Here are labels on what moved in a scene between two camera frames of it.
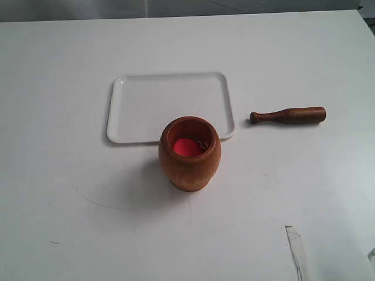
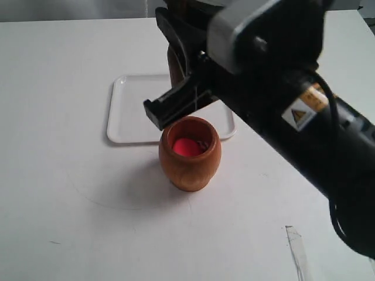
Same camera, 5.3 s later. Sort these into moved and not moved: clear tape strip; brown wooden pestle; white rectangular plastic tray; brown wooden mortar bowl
Moved: brown wooden pestle
Not moved: brown wooden mortar bowl; clear tape strip; white rectangular plastic tray
